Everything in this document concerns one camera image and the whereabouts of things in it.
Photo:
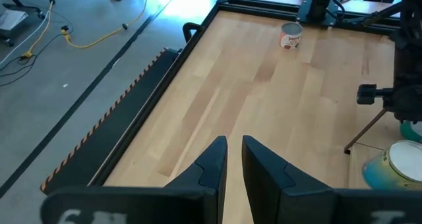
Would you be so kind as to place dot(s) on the yellow power splitter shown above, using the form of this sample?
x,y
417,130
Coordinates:
x,y
67,37

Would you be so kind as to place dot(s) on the black desk leg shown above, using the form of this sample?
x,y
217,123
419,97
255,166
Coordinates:
x,y
23,7

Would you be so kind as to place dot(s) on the red and white Juicy can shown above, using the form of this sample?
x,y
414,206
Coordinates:
x,y
290,38

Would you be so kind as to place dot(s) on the black hazard striped floor mat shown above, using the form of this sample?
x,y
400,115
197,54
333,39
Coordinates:
x,y
112,131

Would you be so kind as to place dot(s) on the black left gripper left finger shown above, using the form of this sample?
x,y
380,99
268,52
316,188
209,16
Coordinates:
x,y
148,204

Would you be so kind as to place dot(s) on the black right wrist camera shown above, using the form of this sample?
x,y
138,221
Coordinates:
x,y
366,94

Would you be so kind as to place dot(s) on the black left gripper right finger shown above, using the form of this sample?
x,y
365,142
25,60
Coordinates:
x,y
296,204

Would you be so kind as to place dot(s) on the black metal table frame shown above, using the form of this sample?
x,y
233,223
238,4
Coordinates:
x,y
260,10

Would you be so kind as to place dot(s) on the blue and yellow can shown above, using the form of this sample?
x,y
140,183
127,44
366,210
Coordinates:
x,y
385,171

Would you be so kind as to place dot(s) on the teal tuna can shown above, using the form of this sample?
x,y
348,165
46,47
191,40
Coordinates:
x,y
412,133

